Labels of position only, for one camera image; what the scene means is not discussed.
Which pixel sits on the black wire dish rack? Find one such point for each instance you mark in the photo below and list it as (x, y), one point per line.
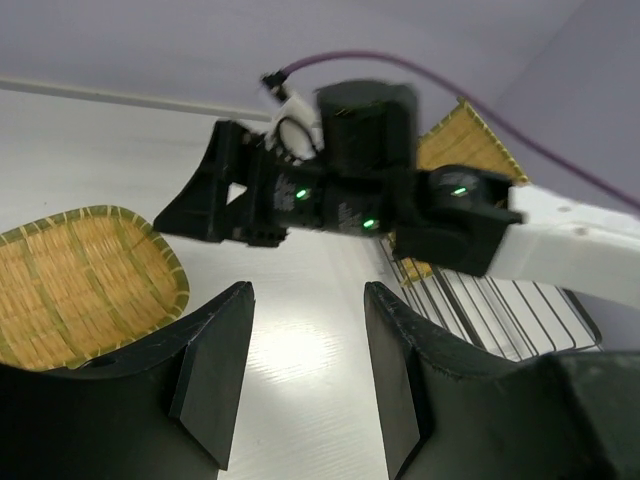
(516, 320)

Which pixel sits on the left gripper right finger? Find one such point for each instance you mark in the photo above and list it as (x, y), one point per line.
(449, 410)

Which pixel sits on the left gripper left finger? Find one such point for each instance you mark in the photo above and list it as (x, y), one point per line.
(162, 407)

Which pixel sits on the square bamboo tray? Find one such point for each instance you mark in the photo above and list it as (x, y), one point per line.
(465, 140)

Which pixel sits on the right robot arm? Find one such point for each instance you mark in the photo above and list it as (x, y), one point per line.
(364, 182)

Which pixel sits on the rounded bamboo tray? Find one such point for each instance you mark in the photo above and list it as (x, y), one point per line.
(83, 283)

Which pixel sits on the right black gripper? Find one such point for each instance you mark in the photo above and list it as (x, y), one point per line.
(243, 192)

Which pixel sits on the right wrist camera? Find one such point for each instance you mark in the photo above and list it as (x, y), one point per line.
(290, 135)

